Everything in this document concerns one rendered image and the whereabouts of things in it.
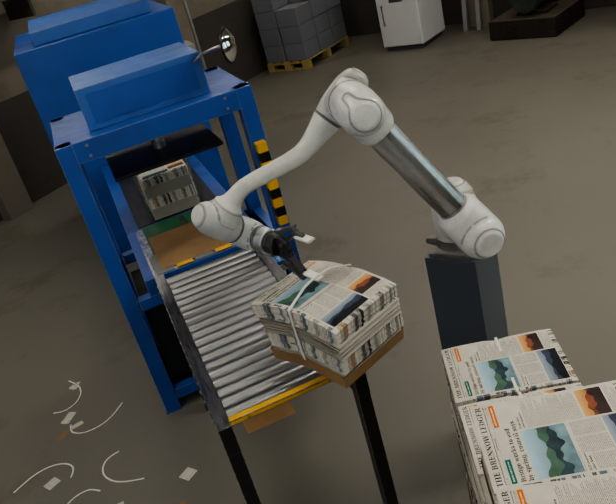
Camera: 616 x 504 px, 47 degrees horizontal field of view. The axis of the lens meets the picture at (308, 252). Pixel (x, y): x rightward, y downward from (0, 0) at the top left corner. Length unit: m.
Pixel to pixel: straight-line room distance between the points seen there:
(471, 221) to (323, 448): 1.52
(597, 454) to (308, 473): 1.85
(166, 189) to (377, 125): 2.33
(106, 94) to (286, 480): 1.95
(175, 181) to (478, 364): 2.41
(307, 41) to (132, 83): 7.19
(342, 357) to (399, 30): 8.31
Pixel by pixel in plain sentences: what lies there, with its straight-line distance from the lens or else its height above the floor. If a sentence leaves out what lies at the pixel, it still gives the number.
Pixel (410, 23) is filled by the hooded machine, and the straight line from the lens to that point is 10.06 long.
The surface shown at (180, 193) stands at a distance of 4.27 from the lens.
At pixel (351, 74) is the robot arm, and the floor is 1.76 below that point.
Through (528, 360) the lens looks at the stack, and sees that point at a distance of 2.39.
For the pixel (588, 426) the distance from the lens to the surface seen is 1.81.
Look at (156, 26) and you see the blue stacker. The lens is 5.69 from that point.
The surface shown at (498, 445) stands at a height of 1.07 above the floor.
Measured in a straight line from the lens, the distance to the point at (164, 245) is 3.91.
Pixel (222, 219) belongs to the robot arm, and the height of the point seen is 1.45.
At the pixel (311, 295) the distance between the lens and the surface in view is 2.23.
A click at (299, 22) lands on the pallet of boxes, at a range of 10.40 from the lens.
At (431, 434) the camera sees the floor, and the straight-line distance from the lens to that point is 3.39.
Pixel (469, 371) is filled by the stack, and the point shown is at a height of 0.83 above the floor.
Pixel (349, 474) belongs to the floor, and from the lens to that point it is 3.30.
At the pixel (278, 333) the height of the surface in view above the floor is 1.07.
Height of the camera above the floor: 2.31
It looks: 27 degrees down
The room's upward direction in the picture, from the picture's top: 15 degrees counter-clockwise
